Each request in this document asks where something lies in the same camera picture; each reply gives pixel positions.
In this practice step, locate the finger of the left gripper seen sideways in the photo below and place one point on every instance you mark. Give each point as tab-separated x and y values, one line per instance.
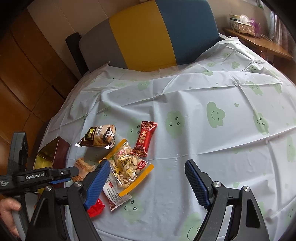
63	175

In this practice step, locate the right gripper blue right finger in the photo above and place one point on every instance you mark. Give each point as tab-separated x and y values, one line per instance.
213	196

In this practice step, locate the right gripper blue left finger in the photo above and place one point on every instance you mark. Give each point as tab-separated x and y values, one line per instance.
82	195

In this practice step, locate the brown black sesame snack packet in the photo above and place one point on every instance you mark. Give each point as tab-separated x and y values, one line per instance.
99	137

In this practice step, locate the dark red candy packet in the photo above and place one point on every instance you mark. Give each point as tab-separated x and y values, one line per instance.
146	132

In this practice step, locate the person's left hand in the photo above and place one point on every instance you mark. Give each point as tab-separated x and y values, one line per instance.
7	206

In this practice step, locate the bright red snack packet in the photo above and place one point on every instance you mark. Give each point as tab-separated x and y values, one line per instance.
96	209

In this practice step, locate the gold maroon gift box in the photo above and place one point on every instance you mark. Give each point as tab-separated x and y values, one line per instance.
52	155

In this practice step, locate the orange wafer snack packet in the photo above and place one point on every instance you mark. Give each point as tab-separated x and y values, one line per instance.
83	168

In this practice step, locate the white red snack packet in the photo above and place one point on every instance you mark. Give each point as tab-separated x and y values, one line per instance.
112	195

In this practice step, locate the pumpkin seeds clear yellow packet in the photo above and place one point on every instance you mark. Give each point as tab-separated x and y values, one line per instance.
128	169

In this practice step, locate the white green cloud tablecloth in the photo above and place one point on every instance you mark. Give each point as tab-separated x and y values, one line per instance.
230	111

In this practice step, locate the wooden side shelf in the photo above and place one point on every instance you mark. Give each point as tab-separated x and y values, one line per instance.
260	43

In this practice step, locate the grey yellow blue chair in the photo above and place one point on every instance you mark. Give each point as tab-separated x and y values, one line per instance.
147	37

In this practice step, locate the white tissue box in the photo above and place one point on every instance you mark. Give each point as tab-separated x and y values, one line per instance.
242	24

